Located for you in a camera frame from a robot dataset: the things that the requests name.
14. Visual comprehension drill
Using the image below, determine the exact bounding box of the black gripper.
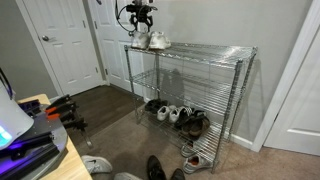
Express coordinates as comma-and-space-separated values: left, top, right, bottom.
127, 0, 158, 34

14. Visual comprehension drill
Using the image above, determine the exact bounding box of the black and brown shoe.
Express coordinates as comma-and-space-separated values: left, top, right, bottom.
189, 116, 212, 140
181, 109, 208, 134

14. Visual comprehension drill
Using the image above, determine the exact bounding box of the black dress shoe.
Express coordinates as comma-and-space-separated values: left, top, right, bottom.
169, 168, 186, 180
146, 154, 167, 180

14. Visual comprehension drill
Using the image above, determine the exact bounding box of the white door with dark deadbolt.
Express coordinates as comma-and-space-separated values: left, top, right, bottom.
87, 0, 145, 98

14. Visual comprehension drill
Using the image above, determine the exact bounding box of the white door with silver knob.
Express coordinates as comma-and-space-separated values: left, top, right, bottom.
14, 0, 105, 98

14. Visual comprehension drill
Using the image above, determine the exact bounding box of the small white sneaker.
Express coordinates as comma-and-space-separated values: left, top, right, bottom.
168, 105, 186, 125
156, 105, 172, 122

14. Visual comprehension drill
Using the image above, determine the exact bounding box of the black sneaker with white stripes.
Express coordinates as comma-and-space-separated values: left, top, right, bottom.
174, 106, 197, 131

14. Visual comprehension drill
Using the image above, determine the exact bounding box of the white sneaker with black swoosh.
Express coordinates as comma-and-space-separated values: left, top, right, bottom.
80, 154, 114, 175

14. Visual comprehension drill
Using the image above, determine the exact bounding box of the grey sneaker with orange lining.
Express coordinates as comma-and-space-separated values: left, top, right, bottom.
182, 153, 214, 175

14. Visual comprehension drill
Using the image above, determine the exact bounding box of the light grey sneaker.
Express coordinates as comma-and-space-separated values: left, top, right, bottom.
113, 171, 143, 180

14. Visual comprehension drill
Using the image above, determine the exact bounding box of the white panelled closet door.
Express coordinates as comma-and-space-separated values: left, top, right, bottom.
251, 0, 320, 157

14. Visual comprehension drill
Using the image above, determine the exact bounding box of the chrome wire shoe rack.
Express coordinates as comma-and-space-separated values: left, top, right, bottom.
123, 41, 259, 175

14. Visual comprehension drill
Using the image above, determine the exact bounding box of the black clamp with orange handle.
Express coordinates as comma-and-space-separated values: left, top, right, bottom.
44, 101, 78, 116
46, 110, 84, 124

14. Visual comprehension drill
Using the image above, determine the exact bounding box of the black mounting bracket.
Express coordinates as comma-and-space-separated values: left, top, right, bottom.
18, 99, 41, 112
0, 144, 62, 180
25, 107, 43, 119
0, 131, 56, 160

